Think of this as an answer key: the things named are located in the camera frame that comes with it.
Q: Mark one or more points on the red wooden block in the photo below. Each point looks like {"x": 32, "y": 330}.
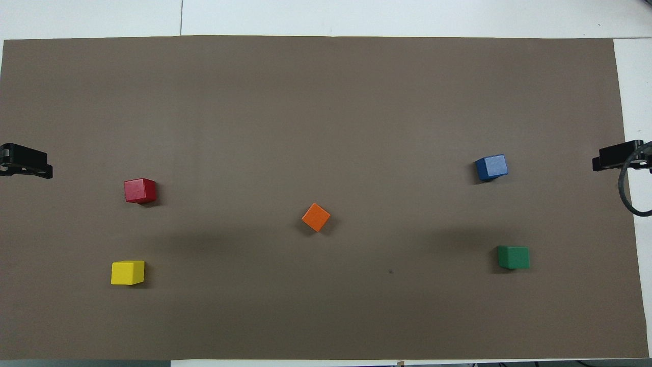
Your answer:
{"x": 139, "y": 190}

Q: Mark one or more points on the blue wooden block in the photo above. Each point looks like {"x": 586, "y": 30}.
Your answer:
{"x": 492, "y": 167}

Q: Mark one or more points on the green wooden block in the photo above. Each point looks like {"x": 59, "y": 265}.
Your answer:
{"x": 513, "y": 257}

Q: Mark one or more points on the yellow wooden block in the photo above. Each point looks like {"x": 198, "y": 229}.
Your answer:
{"x": 127, "y": 272}

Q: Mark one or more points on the orange wooden block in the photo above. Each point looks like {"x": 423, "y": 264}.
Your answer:
{"x": 316, "y": 217}

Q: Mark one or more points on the brown paper table mat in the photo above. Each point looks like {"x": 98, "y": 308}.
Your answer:
{"x": 326, "y": 127}

